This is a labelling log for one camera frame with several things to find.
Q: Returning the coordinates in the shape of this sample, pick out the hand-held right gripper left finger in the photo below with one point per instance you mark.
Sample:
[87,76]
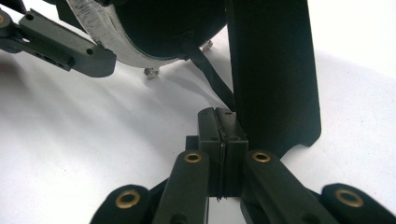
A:
[214,140]

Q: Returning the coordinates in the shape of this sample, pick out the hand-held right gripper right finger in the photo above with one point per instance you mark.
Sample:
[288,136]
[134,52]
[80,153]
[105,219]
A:
[235,140]

